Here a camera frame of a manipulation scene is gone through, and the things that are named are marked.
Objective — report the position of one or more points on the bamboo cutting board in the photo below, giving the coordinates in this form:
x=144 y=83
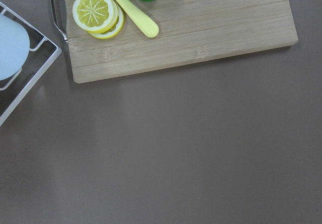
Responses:
x=190 y=31

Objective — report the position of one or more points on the blue plastic cup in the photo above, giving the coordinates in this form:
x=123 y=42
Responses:
x=15 y=45

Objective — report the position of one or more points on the white wire cup rack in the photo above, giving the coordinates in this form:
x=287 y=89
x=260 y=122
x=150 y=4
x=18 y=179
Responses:
x=42 y=53

